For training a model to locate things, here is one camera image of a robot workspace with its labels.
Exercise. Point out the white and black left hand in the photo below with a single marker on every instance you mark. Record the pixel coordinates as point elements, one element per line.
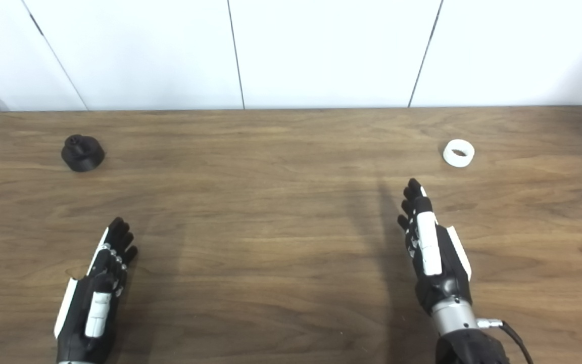
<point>81,308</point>

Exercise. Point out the white and black right hand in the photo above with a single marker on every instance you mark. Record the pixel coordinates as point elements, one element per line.
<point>445,283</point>

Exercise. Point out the round black plastic part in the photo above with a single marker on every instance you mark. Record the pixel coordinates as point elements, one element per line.
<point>83,154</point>

